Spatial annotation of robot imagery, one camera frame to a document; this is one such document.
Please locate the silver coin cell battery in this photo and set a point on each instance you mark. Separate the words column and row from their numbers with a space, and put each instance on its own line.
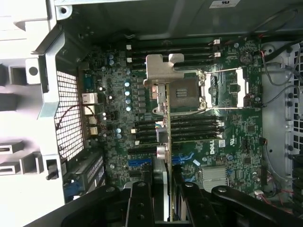
column 246, row 57

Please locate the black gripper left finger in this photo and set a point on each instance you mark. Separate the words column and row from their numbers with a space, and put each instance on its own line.
column 139, row 208

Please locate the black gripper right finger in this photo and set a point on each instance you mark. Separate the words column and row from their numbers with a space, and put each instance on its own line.
column 196, row 208

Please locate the blue expansion slot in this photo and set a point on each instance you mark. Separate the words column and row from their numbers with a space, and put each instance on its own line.
column 139, row 163

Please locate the black RAM slot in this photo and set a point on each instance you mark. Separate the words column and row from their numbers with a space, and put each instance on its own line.
column 201, row 62
column 189, row 43
column 201, row 49
column 201, row 55

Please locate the black open PC case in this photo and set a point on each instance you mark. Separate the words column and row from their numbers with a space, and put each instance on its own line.
column 151, row 19

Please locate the silver chipset heat sink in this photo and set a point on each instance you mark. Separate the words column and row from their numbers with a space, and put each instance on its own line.
column 214, row 178

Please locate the grey parts rack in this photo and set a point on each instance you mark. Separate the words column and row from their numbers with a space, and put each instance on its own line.
column 33, row 165

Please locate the silver socket cover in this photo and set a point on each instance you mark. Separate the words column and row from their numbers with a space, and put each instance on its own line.
column 242, row 82

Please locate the CPU socket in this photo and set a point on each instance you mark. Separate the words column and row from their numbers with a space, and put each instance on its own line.
column 187, row 92

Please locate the silver metal drive cage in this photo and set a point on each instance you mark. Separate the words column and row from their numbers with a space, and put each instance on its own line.
column 296, row 71

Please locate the short black expansion slot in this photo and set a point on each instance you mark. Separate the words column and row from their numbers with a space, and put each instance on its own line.
column 135, row 174

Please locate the green motherboard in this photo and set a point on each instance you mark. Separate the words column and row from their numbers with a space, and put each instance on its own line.
column 236, row 132

